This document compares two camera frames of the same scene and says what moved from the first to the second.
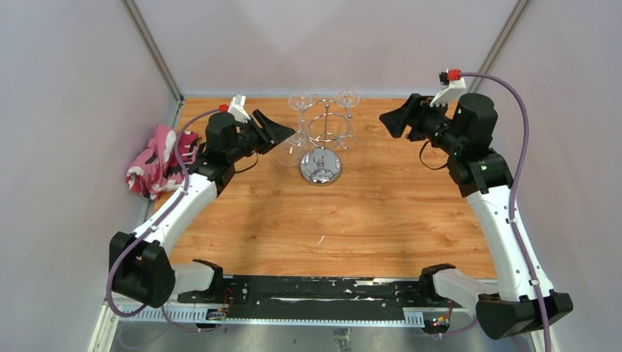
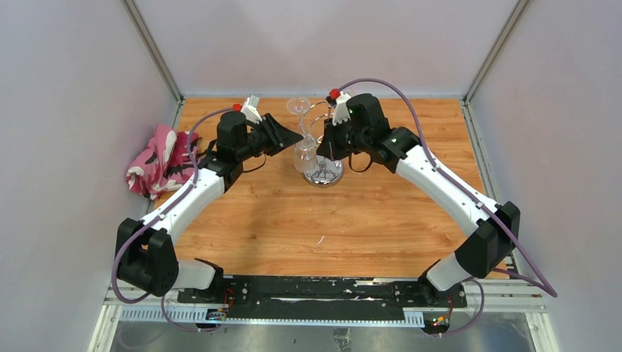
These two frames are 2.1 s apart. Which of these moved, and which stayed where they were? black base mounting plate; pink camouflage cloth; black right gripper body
Moved: black right gripper body
Stayed: black base mounting plate; pink camouflage cloth
